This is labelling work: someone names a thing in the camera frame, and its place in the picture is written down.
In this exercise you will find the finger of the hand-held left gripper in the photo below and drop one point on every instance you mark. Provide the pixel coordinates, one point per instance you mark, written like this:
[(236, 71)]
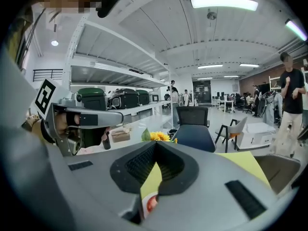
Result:
[(108, 118)]

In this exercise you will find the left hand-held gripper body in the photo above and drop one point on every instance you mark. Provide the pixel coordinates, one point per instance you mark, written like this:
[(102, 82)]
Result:
[(47, 97)]

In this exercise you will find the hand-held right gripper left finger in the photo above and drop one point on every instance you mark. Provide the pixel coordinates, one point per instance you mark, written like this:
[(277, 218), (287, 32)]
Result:
[(96, 189)]

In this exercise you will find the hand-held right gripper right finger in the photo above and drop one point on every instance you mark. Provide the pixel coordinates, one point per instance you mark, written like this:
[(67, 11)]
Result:
[(211, 201)]

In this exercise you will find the white small plate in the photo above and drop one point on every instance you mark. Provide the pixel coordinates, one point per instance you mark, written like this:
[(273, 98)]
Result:
[(144, 213)]

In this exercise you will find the red apple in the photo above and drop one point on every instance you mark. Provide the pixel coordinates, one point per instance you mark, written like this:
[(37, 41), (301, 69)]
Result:
[(151, 204)]

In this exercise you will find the person's left forearm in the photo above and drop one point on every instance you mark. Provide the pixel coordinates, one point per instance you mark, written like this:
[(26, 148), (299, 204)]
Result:
[(32, 127)]

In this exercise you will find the person's left hand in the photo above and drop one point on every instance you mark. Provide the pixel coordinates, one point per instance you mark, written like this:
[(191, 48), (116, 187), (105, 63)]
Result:
[(61, 123)]

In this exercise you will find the brown tissue box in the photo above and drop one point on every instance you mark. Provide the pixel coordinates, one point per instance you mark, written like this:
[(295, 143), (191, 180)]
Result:
[(120, 135)]

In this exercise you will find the black railing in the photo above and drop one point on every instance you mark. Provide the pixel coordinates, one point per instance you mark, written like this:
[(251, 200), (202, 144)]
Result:
[(48, 74)]

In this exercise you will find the black bottle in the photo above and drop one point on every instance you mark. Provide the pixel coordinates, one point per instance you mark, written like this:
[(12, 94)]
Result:
[(106, 142)]

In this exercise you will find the green lidded bin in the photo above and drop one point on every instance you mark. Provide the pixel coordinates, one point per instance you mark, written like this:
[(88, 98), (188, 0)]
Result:
[(143, 97), (92, 98), (125, 98)]

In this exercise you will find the sunflower pot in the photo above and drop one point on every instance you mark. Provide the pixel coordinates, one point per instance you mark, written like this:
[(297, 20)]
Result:
[(158, 136)]

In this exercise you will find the white metal shelf rack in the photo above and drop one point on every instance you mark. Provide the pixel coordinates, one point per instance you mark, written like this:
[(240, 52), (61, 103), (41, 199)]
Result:
[(115, 64)]

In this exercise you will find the round ceiling light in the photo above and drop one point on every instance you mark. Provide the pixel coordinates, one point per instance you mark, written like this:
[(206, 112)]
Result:
[(54, 42)]

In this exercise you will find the person's plaid shirt torso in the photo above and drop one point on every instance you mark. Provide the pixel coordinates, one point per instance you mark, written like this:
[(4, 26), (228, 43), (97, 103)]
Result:
[(18, 40)]

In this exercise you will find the grey office chair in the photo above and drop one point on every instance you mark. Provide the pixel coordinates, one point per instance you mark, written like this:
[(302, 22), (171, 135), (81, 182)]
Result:
[(276, 172)]

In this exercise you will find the black mesh office chair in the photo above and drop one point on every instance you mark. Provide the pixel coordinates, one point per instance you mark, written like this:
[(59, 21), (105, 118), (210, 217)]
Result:
[(192, 131)]

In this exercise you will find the grey chair with black legs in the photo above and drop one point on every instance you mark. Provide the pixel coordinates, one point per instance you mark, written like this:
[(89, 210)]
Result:
[(231, 131)]

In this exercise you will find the white drawer cabinet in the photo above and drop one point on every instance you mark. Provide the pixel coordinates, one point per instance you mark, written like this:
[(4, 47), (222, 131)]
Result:
[(257, 136)]

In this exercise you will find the white desk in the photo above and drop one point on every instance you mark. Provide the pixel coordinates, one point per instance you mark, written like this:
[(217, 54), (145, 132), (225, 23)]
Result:
[(225, 103)]

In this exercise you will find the clothes rack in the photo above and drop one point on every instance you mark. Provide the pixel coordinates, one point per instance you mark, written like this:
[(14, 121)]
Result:
[(270, 107)]

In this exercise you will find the long ceiling light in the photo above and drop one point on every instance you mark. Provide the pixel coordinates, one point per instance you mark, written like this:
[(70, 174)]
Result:
[(249, 65), (209, 66), (223, 2), (297, 30)]

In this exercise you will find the black head-worn camera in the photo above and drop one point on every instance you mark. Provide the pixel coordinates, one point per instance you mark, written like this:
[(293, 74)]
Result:
[(109, 2)]

